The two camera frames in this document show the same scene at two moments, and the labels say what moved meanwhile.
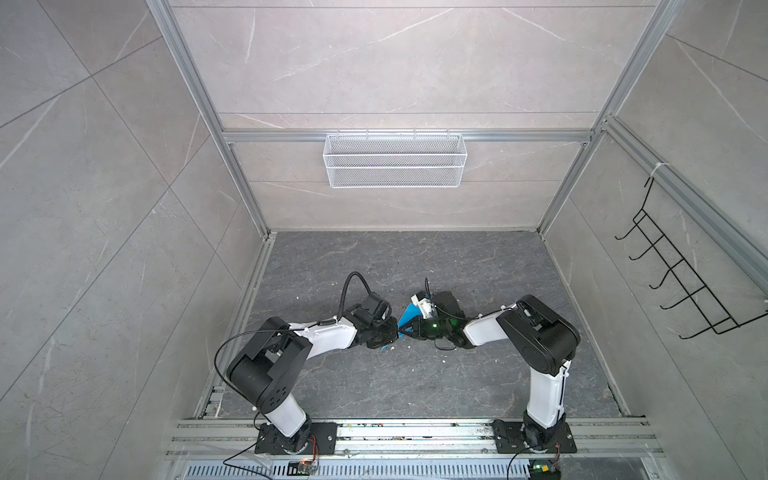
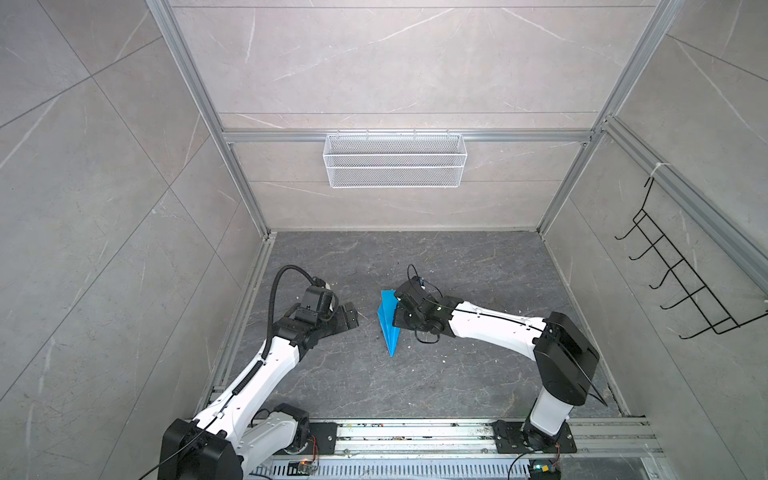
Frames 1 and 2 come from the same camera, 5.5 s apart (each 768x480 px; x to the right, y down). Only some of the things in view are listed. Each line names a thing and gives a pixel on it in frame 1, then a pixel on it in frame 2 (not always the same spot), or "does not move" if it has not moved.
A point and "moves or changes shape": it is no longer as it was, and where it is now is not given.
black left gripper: x=394 y=336 to x=343 y=322
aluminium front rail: x=596 y=437 does not move
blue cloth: x=410 y=312 moves or changes shape
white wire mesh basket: x=390 y=161 does not move
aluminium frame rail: x=213 y=399 does not move
